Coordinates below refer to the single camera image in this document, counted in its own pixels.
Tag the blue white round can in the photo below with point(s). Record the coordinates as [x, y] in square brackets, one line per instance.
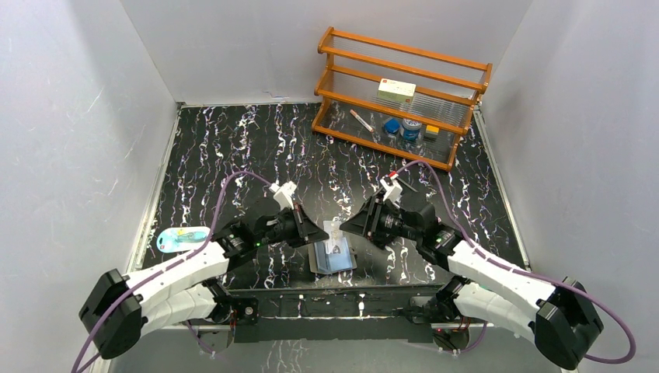
[410, 129]

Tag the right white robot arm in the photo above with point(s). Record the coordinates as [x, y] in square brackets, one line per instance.
[562, 325]

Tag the white green carton box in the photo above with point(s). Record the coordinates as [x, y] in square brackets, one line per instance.
[396, 91]

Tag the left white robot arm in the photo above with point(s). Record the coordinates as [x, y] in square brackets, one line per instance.
[122, 308]

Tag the white VIP credit card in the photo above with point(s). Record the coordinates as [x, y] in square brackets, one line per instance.
[335, 237]

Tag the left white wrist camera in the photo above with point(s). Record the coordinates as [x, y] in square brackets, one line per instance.
[284, 194]

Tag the white blue blister pack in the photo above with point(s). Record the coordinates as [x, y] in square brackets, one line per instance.
[181, 239]

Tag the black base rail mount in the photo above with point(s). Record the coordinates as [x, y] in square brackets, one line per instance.
[395, 312]

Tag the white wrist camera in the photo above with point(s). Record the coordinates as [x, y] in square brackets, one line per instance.
[284, 194]
[391, 186]

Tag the blue small cube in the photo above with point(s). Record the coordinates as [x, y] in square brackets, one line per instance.
[391, 126]

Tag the yellow black small block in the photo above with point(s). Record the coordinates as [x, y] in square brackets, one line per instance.
[431, 133]

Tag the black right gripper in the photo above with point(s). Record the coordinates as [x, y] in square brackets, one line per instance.
[367, 221]

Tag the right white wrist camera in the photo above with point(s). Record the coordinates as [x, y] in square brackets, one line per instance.
[391, 186]

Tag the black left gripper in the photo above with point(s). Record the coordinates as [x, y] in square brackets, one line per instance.
[299, 225]

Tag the orange wooden shelf rack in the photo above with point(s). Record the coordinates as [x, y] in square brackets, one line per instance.
[448, 91]

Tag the red white pen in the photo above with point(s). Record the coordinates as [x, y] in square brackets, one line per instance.
[360, 120]

